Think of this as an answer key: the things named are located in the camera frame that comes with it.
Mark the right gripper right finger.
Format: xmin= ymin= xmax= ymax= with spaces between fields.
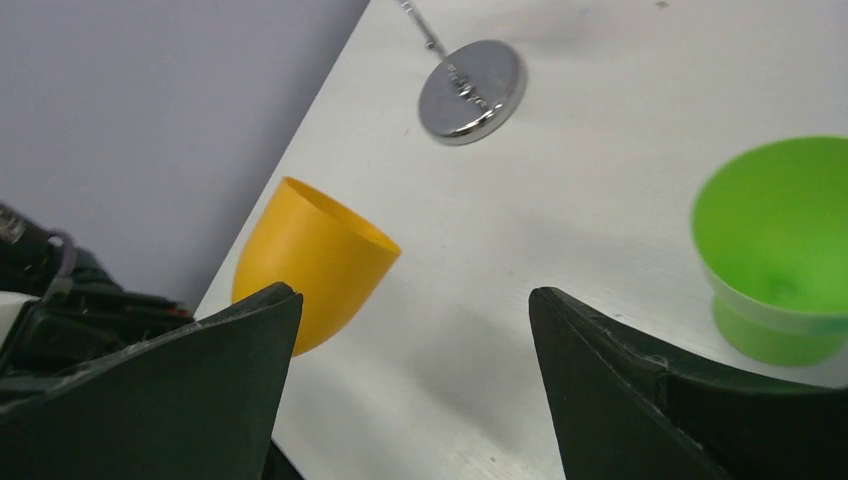
xmin=528 ymin=287 xmax=847 ymax=479

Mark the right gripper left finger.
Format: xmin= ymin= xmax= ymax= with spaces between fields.
xmin=1 ymin=283 xmax=304 ymax=479

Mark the orange wine glass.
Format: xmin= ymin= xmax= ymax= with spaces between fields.
xmin=231 ymin=177 xmax=402 ymax=355

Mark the green wine glass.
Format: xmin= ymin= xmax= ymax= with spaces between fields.
xmin=690 ymin=136 xmax=847 ymax=366

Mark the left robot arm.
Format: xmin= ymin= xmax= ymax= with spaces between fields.
xmin=1 ymin=204 xmax=193 ymax=402

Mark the chrome wire glass rack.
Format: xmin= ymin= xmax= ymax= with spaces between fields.
xmin=398 ymin=1 xmax=528 ymax=146

